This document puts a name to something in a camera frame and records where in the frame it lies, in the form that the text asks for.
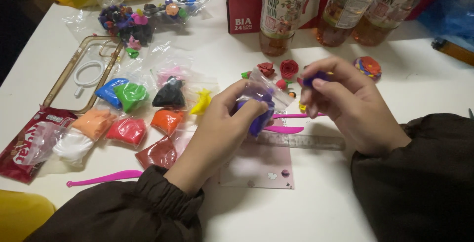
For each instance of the person's right hand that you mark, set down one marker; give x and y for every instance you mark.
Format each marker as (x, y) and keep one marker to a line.
(355, 108)

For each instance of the person's left hand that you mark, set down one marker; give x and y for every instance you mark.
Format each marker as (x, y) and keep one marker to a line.
(207, 138)

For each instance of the purple clay bag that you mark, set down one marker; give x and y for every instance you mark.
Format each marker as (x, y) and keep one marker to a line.
(259, 123)

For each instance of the purple clay piece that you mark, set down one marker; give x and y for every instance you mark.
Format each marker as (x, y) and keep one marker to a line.
(309, 80)

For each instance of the yellow clay bag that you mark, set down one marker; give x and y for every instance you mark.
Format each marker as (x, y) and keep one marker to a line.
(202, 103)

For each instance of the multicoloured clay flower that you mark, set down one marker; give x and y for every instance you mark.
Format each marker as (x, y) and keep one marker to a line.
(368, 67)

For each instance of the orange clay bag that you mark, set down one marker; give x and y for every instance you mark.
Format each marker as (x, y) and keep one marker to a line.
(166, 120)

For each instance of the brown clay bag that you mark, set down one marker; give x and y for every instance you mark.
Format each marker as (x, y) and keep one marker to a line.
(157, 154)

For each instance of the small yellow clay piece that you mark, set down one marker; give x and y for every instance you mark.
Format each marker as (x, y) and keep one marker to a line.
(302, 107)

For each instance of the black clay bag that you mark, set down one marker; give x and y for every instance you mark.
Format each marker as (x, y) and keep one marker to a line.
(169, 94)

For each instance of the pink card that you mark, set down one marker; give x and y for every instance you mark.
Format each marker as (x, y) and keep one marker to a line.
(259, 166)

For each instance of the metal ruler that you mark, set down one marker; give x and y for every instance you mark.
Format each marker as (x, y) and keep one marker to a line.
(303, 142)

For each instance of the thin pink sculpting tool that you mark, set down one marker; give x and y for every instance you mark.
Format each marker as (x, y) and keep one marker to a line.
(292, 116)

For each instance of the small orange black clay piece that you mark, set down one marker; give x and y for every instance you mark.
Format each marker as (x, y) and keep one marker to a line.
(292, 94)

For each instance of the pink clay knife tool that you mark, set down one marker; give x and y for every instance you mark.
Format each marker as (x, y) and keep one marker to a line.
(285, 129)

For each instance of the small green clay piece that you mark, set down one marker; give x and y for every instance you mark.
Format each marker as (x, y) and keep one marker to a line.
(246, 75)

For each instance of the pink clay bag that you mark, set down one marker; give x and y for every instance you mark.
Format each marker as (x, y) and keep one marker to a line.
(166, 73)

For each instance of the small red clay ball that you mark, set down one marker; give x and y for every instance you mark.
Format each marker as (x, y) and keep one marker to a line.
(281, 84)

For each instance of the red clay bag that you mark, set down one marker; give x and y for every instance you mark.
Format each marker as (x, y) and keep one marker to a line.
(127, 131)

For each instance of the green clay bag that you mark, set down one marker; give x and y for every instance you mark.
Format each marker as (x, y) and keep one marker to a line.
(131, 96)

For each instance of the dark red clay rose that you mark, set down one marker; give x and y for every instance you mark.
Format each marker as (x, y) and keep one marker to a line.
(266, 69)

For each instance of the tea bottle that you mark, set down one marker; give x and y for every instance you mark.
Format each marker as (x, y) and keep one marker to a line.
(344, 12)
(389, 12)
(281, 16)

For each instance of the long pink sculpting tool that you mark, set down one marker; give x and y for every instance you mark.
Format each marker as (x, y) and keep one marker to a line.
(107, 177)

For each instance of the blue clay bag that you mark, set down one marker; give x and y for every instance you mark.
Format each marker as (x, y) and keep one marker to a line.
(107, 93)

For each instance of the green clay leaf piece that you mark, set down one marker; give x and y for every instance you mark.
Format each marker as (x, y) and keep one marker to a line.
(132, 53)

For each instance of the orange lighter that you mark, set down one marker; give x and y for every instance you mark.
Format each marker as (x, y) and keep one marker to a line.
(453, 50)

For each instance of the peach clay bag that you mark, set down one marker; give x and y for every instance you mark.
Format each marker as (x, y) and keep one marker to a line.
(92, 123)

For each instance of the pink clay figure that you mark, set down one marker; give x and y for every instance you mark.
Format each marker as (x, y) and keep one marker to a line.
(134, 44)

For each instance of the blue plastic bag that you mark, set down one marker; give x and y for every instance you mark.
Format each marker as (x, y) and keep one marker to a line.
(450, 12)

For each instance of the white clay bag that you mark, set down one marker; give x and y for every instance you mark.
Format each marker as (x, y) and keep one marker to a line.
(72, 147)

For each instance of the clear bag of clay pieces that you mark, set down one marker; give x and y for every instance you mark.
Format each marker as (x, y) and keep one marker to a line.
(129, 22)

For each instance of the red carton box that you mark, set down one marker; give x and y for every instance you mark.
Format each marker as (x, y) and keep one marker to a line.
(242, 1)

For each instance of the clear phone case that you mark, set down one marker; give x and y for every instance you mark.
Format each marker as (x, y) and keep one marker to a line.
(59, 90)

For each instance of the red snack wrapper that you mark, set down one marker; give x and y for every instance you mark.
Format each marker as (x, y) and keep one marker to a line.
(14, 149)

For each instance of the yellow chair seat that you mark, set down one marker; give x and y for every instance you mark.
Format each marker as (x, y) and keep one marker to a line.
(22, 216)

